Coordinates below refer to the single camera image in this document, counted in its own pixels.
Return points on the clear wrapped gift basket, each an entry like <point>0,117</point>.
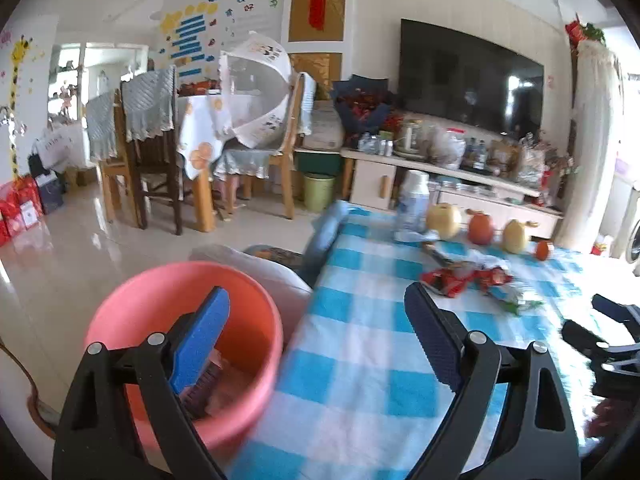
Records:
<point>531,160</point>

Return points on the orange tangerine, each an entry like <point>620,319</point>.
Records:
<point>544,250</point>

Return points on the clear plastic bag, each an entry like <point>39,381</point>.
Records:
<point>445,147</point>

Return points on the red apple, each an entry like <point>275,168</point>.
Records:
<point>481,230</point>

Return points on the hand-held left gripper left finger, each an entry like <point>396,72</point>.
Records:
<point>200,340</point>

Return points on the clear plastic film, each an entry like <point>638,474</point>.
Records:
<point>415,236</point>

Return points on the yellow giraffe wall sticker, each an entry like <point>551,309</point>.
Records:
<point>20,85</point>

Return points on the white washing machine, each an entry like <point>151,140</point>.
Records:
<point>632,240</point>

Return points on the white bottle blue label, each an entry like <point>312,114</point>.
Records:
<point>412,205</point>

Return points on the white mesh food cover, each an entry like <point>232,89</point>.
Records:
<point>260,90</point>

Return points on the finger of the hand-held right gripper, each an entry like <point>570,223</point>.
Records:
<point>620,312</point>
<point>582,337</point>

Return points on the red gift box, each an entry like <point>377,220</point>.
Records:
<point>27,217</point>

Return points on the dining table with white cloth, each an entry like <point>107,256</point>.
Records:
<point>200,125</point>

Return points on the red gift bag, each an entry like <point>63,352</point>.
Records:
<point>20,190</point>

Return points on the white covered standing air conditioner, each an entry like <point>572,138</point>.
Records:
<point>592,135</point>

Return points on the group of small bottles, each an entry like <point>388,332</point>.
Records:
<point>375,145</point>

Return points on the dark gift bag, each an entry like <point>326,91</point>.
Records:
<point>50,192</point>

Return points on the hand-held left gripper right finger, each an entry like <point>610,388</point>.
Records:
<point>435,340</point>

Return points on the crumpled white wrapper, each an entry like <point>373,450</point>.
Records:
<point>480,260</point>

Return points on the green white milk packet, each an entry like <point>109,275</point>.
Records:
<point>517,300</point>

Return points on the pink plastic basin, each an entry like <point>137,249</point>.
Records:
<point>150,300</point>

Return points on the dark green box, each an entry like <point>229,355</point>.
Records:
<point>317,164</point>

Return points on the white television cabinet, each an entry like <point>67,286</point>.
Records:
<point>370,180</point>

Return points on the dark bottles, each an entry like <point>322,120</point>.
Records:
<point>475,152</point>

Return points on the white patterned sack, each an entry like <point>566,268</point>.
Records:
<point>325,127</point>

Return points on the glass jar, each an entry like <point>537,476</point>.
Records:
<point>410,137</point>

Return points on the yellow apple left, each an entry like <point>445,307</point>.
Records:
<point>444,221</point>

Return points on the white shopping bag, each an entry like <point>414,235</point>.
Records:
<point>55,147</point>

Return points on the green waste bin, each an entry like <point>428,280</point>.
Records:
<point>319,192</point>

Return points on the blue yellow wall stickers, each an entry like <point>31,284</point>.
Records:
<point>190,35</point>

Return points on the person's right hand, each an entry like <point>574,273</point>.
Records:
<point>605,417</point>

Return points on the dark blue flower bouquet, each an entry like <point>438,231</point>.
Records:
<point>362,102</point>

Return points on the dark patterned seat pad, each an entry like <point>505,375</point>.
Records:
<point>275,257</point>

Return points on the blue white checked tablecloth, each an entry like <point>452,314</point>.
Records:
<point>360,360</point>

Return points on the red green ornament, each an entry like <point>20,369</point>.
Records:
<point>582,30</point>

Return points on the yellow pear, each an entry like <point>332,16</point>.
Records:
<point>516,237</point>

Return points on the black flat television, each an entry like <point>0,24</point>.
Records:
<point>470,75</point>

